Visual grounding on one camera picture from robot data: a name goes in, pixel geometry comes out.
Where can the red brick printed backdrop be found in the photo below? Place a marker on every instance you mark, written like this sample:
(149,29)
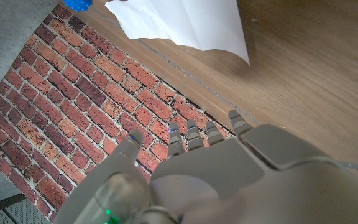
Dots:
(73,109)

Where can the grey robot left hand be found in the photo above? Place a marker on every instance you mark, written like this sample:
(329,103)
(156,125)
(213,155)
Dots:
(244,180)

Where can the white cloth strip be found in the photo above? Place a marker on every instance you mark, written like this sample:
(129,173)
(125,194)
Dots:
(191,21)

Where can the blue spiky ball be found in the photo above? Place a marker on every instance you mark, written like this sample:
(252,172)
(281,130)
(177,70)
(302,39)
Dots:
(78,4)

